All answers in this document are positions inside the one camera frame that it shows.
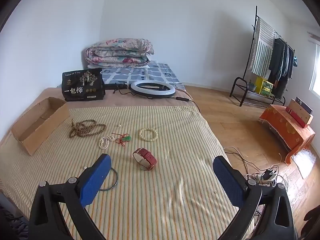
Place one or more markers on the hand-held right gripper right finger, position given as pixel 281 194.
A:
pixel 228 180

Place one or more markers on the cardboard box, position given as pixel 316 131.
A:
pixel 42 130

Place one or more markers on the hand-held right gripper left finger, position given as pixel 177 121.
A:
pixel 96 180

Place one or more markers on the person's dark striped clothing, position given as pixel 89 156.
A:
pixel 12 225

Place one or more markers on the light wooden box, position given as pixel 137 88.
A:
pixel 301 116

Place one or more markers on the teal hanging item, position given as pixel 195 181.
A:
pixel 295 61

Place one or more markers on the white power strip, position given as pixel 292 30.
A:
pixel 257 177

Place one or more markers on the clear plastic bag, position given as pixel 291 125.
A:
pixel 305 162

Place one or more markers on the brown blanket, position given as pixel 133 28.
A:
pixel 112 102

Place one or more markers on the black charger plug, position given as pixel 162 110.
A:
pixel 268 174

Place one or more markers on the folded floral quilt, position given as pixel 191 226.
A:
pixel 117 52

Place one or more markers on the red flat box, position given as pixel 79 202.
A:
pixel 296 117

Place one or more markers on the small plant pot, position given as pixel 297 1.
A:
pixel 251 86

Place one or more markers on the black printed bag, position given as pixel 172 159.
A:
pixel 82 85

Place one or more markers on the window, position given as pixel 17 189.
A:
pixel 315 70

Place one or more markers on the dark hanging clothes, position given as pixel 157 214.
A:
pixel 281 62

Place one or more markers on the striped hanging towel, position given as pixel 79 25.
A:
pixel 262 50

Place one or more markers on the yellow box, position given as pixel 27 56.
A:
pixel 263 86

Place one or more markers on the dark blue flat box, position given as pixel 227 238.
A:
pixel 305 106

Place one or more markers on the thin black bangle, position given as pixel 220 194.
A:
pixel 116 177

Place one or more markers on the black metal clothes rack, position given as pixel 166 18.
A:
pixel 237 90

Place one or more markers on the striped bed cloth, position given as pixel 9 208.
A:
pixel 175 155

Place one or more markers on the orange cloth covered table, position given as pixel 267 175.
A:
pixel 282 127

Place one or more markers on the blue patterned bed sheet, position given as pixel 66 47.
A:
pixel 150 73

